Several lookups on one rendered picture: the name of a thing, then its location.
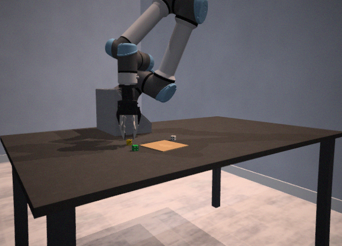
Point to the orange flat mat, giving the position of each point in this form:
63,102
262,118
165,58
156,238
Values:
164,145

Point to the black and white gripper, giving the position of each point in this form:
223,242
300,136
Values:
128,108

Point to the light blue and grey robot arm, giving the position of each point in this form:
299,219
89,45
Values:
157,84

